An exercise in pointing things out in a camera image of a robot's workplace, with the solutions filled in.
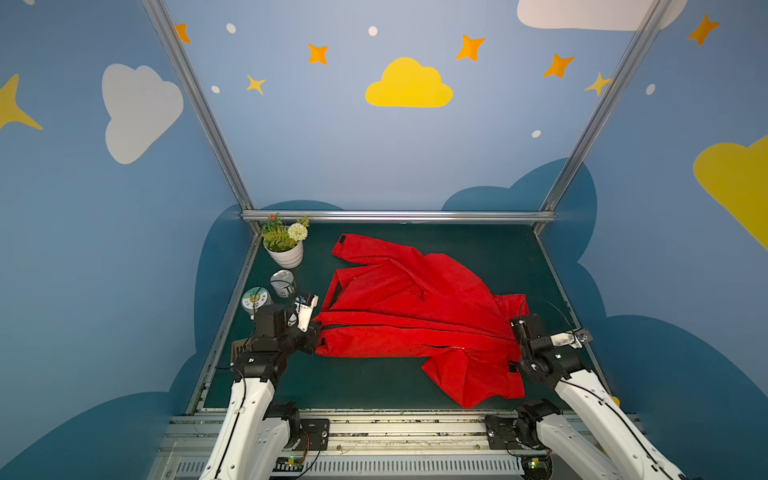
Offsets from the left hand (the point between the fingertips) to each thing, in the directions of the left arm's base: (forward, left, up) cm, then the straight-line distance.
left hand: (313, 321), depth 81 cm
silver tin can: (+18, +15, -8) cm, 24 cm away
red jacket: (+13, -20, -11) cm, 26 cm away
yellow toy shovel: (-16, -83, -11) cm, 85 cm away
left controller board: (-31, +3, -15) cm, 35 cm away
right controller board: (-31, -58, -15) cm, 68 cm away
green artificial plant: (+28, +15, +4) cm, 32 cm away
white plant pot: (+27, +15, -7) cm, 32 cm away
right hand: (-3, -63, -1) cm, 63 cm away
